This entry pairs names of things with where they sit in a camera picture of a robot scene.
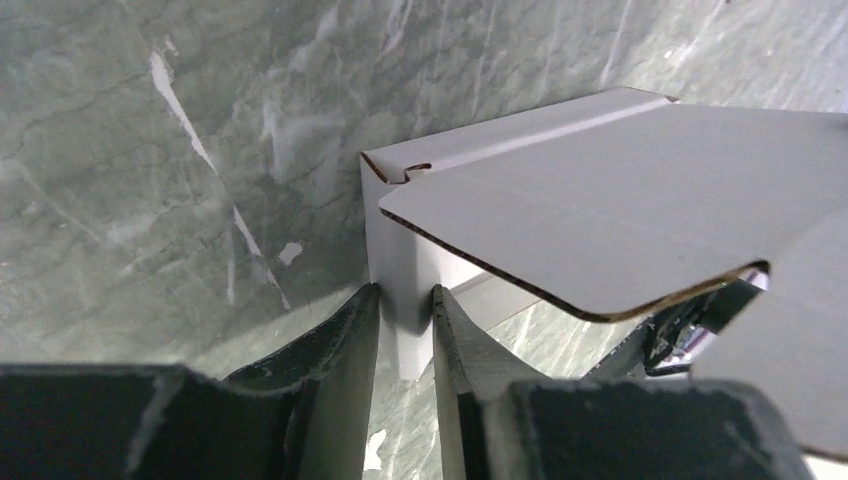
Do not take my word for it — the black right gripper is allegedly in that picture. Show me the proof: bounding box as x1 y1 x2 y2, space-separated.
585 274 769 380

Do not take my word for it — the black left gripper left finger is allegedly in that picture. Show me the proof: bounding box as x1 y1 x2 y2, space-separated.
1 284 380 479

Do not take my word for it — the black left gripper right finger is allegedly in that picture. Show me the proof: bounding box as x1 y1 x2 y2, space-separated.
432 286 811 479

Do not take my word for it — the white cardboard box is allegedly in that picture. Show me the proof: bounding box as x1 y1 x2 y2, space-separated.
361 88 847 459

